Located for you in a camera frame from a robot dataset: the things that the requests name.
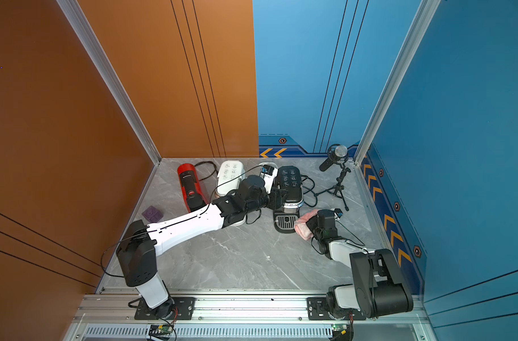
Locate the pink cloth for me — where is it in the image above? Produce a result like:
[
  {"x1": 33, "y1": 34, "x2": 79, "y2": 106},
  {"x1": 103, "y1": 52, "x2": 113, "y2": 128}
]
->
[{"x1": 294, "y1": 209, "x2": 319, "y2": 241}]

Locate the black coffee machine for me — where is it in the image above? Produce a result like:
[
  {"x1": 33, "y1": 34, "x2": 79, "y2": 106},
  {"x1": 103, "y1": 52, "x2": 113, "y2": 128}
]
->
[{"x1": 273, "y1": 166, "x2": 304, "y2": 234}]

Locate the white coffee machine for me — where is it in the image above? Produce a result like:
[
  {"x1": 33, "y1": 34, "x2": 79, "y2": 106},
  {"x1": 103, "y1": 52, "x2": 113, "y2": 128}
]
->
[{"x1": 214, "y1": 161, "x2": 246, "y2": 229}]

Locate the red coffee machine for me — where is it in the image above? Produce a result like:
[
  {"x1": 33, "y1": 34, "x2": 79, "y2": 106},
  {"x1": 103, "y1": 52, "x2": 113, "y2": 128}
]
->
[{"x1": 177, "y1": 163, "x2": 207, "y2": 213}]

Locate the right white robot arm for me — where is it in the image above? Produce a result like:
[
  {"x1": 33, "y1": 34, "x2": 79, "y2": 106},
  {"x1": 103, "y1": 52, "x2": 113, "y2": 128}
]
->
[{"x1": 304, "y1": 209, "x2": 414, "y2": 319}]

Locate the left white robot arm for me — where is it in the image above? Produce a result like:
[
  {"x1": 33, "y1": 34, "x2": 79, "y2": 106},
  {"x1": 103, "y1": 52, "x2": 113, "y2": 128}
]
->
[{"x1": 115, "y1": 175, "x2": 289, "y2": 320}]

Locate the black microphone on tripod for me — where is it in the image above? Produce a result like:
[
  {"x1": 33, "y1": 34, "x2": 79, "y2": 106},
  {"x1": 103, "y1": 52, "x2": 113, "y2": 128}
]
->
[{"x1": 314, "y1": 144, "x2": 354, "y2": 212}]

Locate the green circuit board right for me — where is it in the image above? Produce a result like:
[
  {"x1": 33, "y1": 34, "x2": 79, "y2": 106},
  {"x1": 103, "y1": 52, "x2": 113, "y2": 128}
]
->
[{"x1": 330, "y1": 324, "x2": 354, "y2": 341}]

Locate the green circuit board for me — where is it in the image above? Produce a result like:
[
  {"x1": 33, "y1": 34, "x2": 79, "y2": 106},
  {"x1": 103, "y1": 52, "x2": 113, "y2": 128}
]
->
[
  {"x1": 330, "y1": 324, "x2": 354, "y2": 341},
  {"x1": 148, "y1": 324, "x2": 177, "y2": 341}
]

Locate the purple block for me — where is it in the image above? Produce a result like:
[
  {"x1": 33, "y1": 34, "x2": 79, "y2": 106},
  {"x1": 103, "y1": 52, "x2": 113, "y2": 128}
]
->
[{"x1": 141, "y1": 205, "x2": 164, "y2": 223}]

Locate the green circuit board left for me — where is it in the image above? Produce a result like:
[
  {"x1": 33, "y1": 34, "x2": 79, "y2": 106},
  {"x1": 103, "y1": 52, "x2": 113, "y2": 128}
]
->
[{"x1": 148, "y1": 324, "x2": 177, "y2": 341}]

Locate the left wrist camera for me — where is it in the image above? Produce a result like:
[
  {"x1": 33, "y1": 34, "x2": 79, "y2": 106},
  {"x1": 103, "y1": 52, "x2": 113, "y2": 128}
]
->
[{"x1": 260, "y1": 162, "x2": 278, "y2": 181}]

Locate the black power cable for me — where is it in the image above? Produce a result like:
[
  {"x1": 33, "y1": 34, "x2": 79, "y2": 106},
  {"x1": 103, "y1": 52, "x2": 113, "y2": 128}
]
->
[{"x1": 301, "y1": 174, "x2": 324, "y2": 207}]

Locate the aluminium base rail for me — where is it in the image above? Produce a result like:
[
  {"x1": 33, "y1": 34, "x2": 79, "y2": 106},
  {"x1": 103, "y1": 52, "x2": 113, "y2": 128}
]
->
[{"x1": 65, "y1": 288, "x2": 436, "y2": 340}]

